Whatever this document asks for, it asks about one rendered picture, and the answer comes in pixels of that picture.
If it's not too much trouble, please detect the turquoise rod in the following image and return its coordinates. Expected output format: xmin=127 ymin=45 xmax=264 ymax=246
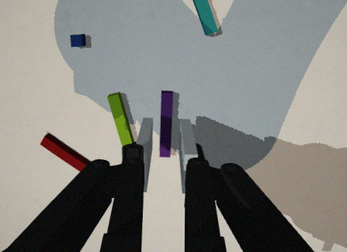
xmin=193 ymin=0 xmax=218 ymax=35

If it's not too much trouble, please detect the dark red rod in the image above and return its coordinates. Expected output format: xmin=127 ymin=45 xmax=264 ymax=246
xmin=40 ymin=133 xmax=90 ymax=171

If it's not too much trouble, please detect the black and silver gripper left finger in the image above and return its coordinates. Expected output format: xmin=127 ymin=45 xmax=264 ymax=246
xmin=2 ymin=117 xmax=153 ymax=252

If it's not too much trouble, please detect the small blue cube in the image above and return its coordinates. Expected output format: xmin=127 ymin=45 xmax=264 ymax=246
xmin=70 ymin=34 xmax=86 ymax=47

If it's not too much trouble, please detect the purple rod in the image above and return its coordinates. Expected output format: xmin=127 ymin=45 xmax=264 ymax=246
xmin=159 ymin=90 xmax=173 ymax=157

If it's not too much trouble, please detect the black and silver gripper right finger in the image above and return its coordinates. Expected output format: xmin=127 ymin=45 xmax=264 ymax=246
xmin=179 ymin=119 xmax=314 ymax=252

